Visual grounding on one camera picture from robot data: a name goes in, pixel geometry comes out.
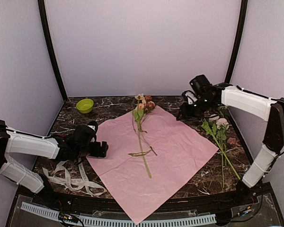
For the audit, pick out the black frame post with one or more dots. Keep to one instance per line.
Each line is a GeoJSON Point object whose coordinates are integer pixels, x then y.
{"type": "Point", "coordinates": [50, 49]}
{"type": "Point", "coordinates": [237, 41]}

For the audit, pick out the right black frame post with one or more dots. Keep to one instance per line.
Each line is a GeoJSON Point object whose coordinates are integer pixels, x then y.
{"type": "Point", "coordinates": [237, 41]}

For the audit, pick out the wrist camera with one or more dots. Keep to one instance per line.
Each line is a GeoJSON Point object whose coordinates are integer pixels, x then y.
{"type": "Point", "coordinates": [92, 128]}
{"type": "Point", "coordinates": [200, 85]}

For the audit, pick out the green plastic bowl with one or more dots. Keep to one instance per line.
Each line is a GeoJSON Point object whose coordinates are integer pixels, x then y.
{"type": "Point", "coordinates": [85, 106]}

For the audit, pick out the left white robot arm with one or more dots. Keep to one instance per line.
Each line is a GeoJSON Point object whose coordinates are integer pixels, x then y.
{"type": "Point", "coordinates": [18, 142]}

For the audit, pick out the peach and orange flower stem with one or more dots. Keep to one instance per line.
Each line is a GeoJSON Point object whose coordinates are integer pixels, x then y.
{"type": "Point", "coordinates": [142, 105]}

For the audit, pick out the left black frame post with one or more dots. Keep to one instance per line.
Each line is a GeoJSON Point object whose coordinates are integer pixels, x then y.
{"type": "Point", "coordinates": [50, 49]}

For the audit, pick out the pink wrapping paper sheet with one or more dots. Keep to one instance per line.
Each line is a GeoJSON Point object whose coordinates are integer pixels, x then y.
{"type": "Point", "coordinates": [141, 176]}

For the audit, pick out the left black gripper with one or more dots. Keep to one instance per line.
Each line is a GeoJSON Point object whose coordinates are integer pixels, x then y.
{"type": "Point", "coordinates": [104, 148]}

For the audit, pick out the beige printed ribbon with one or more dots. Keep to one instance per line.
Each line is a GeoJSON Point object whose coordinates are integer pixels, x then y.
{"type": "Point", "coordinates": [62, 176]}

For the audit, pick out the grey slotted cable duct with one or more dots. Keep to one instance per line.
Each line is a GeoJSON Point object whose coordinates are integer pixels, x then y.
{"type": "Point", "coordinates": [115, 219]}

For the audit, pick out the white rose stem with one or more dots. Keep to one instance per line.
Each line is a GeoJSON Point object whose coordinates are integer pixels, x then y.
{"type": "Point", "coordinates": [217, 127]}

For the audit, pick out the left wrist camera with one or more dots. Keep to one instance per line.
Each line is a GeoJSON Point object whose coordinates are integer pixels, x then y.
{"type": "Point", "coordinates": [92, 128]}

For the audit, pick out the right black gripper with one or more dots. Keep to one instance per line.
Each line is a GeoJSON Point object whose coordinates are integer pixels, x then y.
{"type": "Point", "coordinates": [186, 112]}

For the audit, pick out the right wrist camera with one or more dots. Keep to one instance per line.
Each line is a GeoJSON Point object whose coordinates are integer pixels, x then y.
{"type": "Point", "coordinates": [200, 85]}

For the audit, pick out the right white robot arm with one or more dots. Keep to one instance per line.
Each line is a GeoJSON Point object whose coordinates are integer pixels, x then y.
{"type": "Point", "coordinates": [260, 119]}

